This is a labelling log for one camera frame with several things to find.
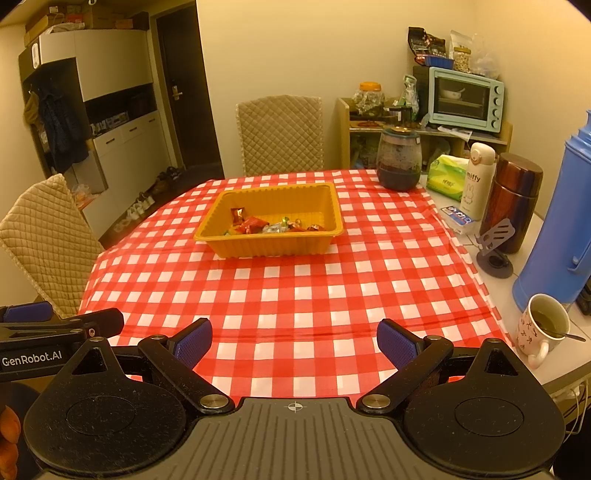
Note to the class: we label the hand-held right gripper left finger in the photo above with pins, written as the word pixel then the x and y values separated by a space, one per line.
pixel 194 344

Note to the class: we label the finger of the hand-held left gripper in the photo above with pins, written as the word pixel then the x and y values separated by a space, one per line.
pixel 104 323
pixel 27 312

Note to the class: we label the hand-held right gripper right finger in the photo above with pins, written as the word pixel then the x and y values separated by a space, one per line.
pixel 397 344

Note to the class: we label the green red snack packet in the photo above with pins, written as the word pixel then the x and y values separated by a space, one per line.
pixel 229 232

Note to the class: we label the orange plastic tray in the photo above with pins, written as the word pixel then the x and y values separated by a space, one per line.
pixel 268 247

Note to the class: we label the small red candy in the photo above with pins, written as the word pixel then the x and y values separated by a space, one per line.
pixel 238 215

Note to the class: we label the large red snack packet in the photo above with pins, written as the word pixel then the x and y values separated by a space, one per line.
pixel 316 227

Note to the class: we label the person's left hand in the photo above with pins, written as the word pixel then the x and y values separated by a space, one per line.
pixel 9 429

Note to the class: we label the beige quilted chair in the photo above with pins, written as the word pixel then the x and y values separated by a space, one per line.
pixel 44 240

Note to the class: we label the red checked tablecloth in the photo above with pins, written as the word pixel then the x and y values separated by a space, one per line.
pixel 323 300

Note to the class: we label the grey phone stand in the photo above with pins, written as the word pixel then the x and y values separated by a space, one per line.
pixel 494 265

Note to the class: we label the row of shoes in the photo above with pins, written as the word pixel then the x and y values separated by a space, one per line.
pixel 147 198

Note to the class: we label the white patterned mug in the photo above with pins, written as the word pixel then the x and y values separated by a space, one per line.
pixel 533 339

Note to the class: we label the small blue white box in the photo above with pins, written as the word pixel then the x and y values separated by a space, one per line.
pixel 457 220

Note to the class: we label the green tissue pack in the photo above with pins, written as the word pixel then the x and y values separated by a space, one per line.
pixel 445 180

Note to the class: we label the metal spoon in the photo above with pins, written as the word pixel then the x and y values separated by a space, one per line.
pixel 570 336

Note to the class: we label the white cabinet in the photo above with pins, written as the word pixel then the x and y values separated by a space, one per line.
pixel 120 147

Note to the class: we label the white rabbit print bottle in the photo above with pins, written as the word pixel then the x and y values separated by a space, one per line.
pixel 475 184

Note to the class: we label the brown metal thermos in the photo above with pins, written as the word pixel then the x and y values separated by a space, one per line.
pixel 512 203

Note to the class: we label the glass jar with dark contents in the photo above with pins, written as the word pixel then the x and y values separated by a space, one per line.
pixel 399 161

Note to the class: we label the dark hanging jacket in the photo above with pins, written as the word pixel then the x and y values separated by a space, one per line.
pixel 62 129

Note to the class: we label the black device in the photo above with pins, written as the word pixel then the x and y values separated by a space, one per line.
pixel 584 297

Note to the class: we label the blue thermos jug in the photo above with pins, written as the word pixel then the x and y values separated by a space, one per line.
pixel 558 221

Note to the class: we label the brown hanging bag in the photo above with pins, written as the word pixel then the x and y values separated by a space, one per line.
pixel 31 110

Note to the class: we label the wooden shelf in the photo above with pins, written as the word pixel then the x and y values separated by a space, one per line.
pixel 342 134

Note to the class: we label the beige chair back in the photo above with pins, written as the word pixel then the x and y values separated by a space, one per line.
pixel 279 136

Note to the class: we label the dark door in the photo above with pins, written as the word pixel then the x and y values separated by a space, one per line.
pixel 189 92

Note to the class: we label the plastic jar with orange lid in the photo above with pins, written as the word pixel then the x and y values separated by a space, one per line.
pixel 368 99

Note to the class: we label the green white bag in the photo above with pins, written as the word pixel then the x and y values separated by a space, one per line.
pixel 408 97

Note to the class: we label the light blue toaster oven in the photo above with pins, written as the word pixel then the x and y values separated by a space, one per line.
pixel 464 99

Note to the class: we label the blue basket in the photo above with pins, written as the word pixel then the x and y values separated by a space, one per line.
pixel 436 61

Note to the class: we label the jar of nuts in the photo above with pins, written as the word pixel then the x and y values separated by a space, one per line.
pixel 461 59

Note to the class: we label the clear plastic bag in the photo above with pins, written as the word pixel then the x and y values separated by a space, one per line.
pixel 485 55

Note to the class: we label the dark snack bag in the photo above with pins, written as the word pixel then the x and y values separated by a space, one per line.
pixel 425 41

